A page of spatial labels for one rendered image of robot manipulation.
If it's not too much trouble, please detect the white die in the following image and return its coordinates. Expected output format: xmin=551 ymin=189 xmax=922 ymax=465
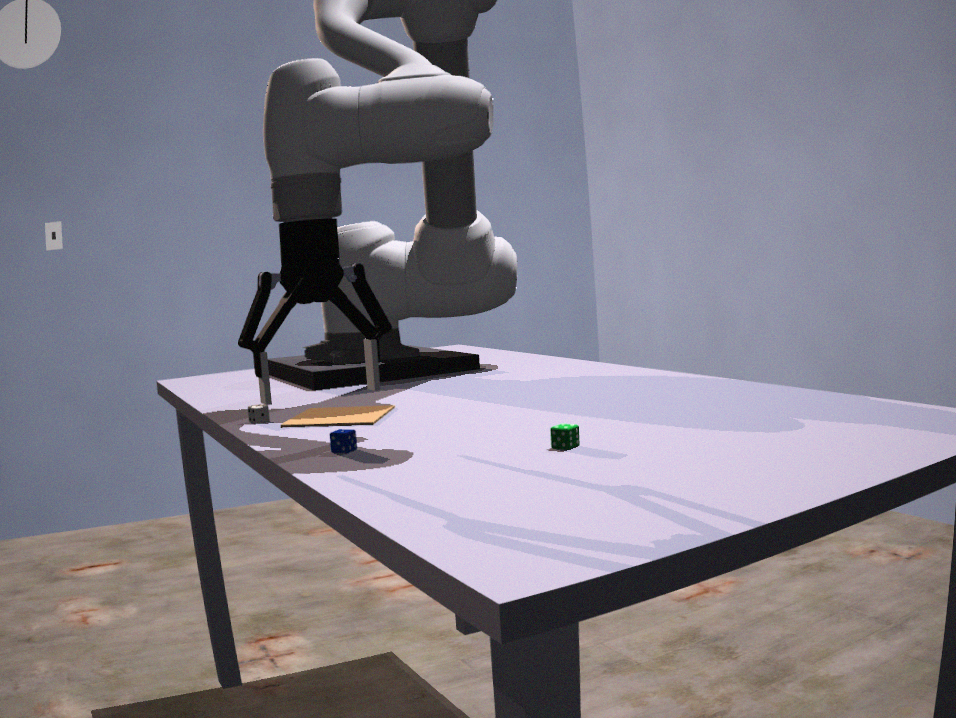
xmin=248 ymin=404 xmax=270 ymax=424

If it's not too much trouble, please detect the green die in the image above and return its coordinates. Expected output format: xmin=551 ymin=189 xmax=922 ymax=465
xmin=550 ymin=424 xmax=580 ymax=450

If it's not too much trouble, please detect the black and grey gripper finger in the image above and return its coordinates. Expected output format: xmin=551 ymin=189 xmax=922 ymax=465
xmin=319 ymin=264 xmax=392 ymax=391
xmin=238 ymin=272 xmax=311 ymax=405

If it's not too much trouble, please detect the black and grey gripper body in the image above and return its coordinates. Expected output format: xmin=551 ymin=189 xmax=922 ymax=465
xmin=279 ymin=218 xmax=344 ymax=304

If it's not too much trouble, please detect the tan flat mat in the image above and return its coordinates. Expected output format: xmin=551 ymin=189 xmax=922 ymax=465
xmin=281 ymin=405 xmax=395 ymax=427

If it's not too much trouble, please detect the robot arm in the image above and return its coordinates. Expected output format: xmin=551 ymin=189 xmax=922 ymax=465
xmin=263 ymin=0 xmax=517 ymax=360

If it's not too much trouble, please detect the blue die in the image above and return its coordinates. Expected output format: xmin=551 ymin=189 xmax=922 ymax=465
xmin=329 ymin=429 xmax=357 ymax=453

